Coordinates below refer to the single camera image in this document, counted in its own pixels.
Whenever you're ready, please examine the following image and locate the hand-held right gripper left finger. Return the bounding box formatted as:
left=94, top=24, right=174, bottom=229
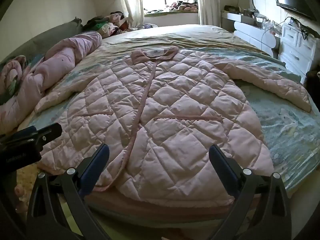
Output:
left=26, top=144, right=110, bottom=240

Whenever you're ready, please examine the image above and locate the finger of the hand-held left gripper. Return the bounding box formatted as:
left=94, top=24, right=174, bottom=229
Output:
left=16, top=126, right=38, bottom=138
left=34, top=123, right=62, bottom=153

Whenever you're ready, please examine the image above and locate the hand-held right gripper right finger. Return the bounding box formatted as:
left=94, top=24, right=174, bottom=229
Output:
left=209, top=144, right=293, bottom=240

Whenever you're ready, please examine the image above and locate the pink quilted coat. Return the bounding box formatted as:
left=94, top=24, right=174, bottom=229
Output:
left=35, top=45, right=312, bottom=202

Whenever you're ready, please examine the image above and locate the pile of mixed clothes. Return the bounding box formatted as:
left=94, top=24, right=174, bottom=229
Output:
left=82, top=11, right=130, bottom=37

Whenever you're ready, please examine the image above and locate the heap of clothes on windowsill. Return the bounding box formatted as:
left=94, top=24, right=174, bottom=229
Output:
left=166, top=0, right=199, bottom=12

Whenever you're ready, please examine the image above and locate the yellow fluffy rug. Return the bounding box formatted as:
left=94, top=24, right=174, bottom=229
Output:
left=14, top=165, right=43, bottom=220

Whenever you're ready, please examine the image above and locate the pink green floral quilt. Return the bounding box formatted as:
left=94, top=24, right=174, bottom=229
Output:
left=0, top=55, right=27, bottom=105

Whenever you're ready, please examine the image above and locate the pink rolled duvet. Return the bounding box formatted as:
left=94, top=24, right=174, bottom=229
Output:
left=0, top=31, right=103, bottom=135

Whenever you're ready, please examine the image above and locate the grey padded headboard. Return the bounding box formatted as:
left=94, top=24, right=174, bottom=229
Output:
left=0, top=17, right=84, bottom=63

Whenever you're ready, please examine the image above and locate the dark hanging cloth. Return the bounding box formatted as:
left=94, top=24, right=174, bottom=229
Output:
left=306, top=70, right=320, bottom=85

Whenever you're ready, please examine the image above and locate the white dressing table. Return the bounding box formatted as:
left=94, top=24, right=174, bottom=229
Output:
left=221, top=11, right=279, bottom=55

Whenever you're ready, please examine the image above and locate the white chest of drawers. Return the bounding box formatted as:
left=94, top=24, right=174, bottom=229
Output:
left=277, top=21, right=320, bottom=84

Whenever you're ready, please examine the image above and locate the large bed with beige sheet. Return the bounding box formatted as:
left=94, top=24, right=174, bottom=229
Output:
left=0, top=17, right=320, bottom=230

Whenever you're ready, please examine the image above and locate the clutter of small toiletries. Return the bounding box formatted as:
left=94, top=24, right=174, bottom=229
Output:
left=260, top=15, right=283, bottom=34

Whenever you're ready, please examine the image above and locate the cream curtain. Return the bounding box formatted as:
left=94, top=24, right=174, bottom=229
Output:
left=114, top=0, right=145, bottom=29
left=195, top=0, right=222, bottom=27

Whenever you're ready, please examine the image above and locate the white framed vanity mirror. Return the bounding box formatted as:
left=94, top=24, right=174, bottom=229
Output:
left=236, top=0, right=255, bottom=12

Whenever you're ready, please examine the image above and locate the black cable bundle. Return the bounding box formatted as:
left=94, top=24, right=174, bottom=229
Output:
left=290, top=16, right=320, bottom=40

